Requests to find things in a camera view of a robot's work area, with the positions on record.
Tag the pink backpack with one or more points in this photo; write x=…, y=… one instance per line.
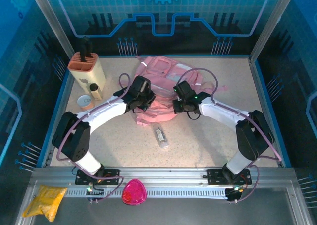
x=161, y=69

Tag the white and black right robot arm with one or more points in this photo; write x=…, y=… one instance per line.
x=218, y=111

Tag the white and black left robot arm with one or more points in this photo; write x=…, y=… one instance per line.
x=109, y=111

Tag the yellow plastic bag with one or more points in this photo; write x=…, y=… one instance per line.
x=44, y=202

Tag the small beige bottle black cap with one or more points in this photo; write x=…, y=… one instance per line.
x=96, y=93

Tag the beige knife block orange top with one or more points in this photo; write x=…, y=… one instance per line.
x=94, y=71

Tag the orange cup white inside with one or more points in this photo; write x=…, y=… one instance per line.
x=86, y=103

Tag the pink rounded triangular pouch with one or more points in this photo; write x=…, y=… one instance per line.
x=133, y=192

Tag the aluminium side rail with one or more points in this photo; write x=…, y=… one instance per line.
x=49, y=158
x=258, y=86

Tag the aluminium front rail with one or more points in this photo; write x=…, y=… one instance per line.
x=161, y=175

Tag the aluminium frame post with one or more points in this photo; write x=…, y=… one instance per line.
x=270, y=24
x=54, y=24

